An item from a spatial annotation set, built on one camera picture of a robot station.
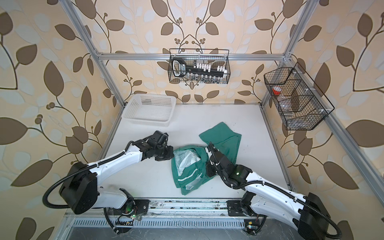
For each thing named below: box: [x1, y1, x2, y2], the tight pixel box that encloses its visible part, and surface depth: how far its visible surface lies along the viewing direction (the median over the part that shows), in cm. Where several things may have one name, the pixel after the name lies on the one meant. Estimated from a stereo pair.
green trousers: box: [171, 121, 242, 196], surface depth 84 cm
